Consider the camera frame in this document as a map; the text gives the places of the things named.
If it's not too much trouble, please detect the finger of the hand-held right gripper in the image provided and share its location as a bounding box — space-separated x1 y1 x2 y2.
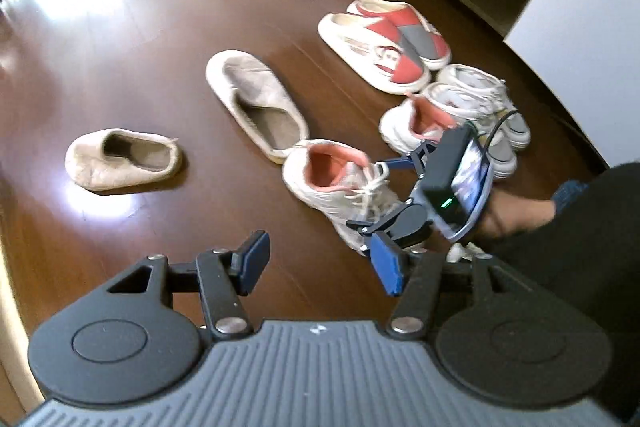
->
372 141 437 174
345 201 407 239

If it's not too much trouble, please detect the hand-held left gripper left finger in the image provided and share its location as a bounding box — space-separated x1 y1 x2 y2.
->
105 229 274 341

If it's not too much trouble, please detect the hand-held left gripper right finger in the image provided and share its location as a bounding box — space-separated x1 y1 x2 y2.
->
367 229 546 341

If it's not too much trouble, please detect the white sneaker pink lining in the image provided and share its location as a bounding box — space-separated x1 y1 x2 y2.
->
378 93 459 156
281 139 427 256

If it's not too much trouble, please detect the white mule sneaker green label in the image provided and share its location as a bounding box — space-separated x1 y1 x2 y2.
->
421 82 519 182
440 64 532 151

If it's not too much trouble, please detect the red and grey slipper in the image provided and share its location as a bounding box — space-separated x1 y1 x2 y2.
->
347 0 453 71
317 12 431 96

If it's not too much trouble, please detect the beige quilted slipper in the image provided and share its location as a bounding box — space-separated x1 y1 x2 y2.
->
205 50 310 166
64 128 182 192

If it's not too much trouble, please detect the person's right forearm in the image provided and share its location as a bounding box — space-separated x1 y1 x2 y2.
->
480 192 558 242

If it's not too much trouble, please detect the person's black clothing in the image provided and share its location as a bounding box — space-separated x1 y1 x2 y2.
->
480 162 640 427

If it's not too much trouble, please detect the white cabinet door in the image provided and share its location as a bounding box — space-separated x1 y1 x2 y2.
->
502 0 640 168

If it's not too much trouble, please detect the black cable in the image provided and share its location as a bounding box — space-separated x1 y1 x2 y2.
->
482 109 519 148

